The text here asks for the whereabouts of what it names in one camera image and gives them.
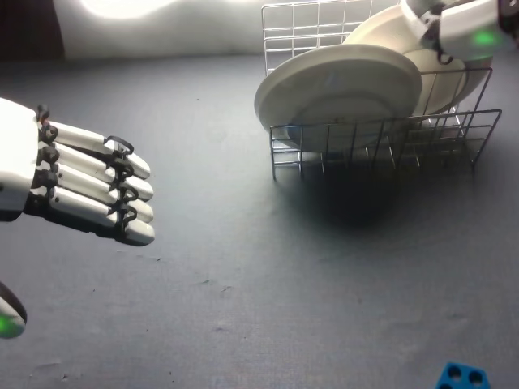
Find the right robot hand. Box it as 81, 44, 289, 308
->
399, 0, 506, 65

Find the white round plate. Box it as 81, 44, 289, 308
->
343, 0, 495, 116

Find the white cloth backdrop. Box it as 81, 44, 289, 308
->
56, 0, 406, 62

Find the blue pentagon block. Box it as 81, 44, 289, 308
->
436, 361, 492, 389

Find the silver wire dish rack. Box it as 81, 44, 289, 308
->
261, 0, 504, 182

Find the white plate with dark scuff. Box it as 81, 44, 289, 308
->
254, 43, 425, 154

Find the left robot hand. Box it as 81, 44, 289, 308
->
0, 96, 157, 340

